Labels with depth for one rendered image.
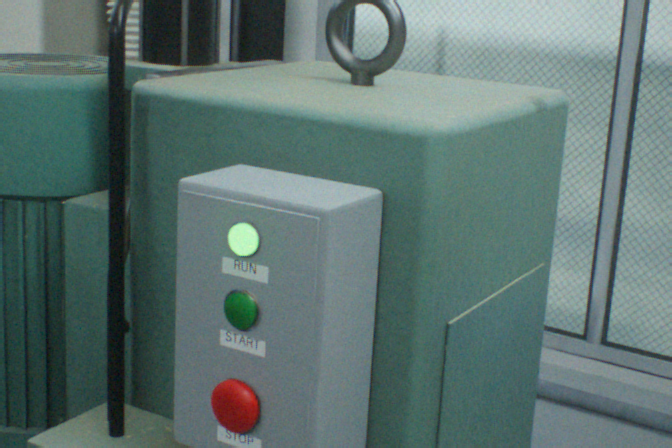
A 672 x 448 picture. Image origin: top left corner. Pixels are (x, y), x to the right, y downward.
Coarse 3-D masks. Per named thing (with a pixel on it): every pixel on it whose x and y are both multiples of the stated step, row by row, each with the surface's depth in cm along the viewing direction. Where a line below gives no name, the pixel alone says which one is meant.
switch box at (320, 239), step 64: (192, 192) 58; (256, 192) 56; (320, 192) 57; (192, 256) 59; (256, 256) 56; (320, 256) 54; (192, 320) 60; (320, 320) 55; (192, 384) 60; (256, 384) 58; (320, 384) 56
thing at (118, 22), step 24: (120, 0) 63; (120, 24) 62; (120, 48) 62; (120, 72) 63; (120, 96) 63; (120, 120) 63; (120, 144) 63; (120, 168) 64; (120, 192) 64; (120, 216) 64; (120, 240) 65; (120, 264) 65; (120, 288) 65; (120, 312) 65; (120, 336) 66; (120, 360) 66; (120, 384) 66; (120, 408) 67; (120, 432) 67
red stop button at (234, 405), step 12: (228, 384) 58; (240, 384) 58; (216, 396) 58; (228, 396) 58; (240, 396) 58; (252, 396) 58; (216, 408) 59; (228, 408) 58; (240, 408) 58; (252, 408) 57; (228, 420) 58; (240, 420) 58; (252, 420) 58; (240, 432) 58
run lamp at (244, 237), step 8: (240, 224) 56; (248, 224) 56; (232, 232) 56; (240, 232) 56; (248, 232) 56; (256, 232) 56; (232, 240) 56; (240, 240) 56; (248, 240) 56; (256, 240) 56; (232, 248) 56; (240, 248) 56; (248, 248) 56; (256, 248) 56; (248, 256) 56
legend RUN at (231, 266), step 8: (224, 264) 58; (232, 264) 57; (240, 264) 57; (248, 264) 57; (256, 264) 56; (224, 272) 58; (232, 272) 57; (240, 272) 57; (248, 272) 57; (256, 272) 57; (264, 272) 56; (264, 280) 56
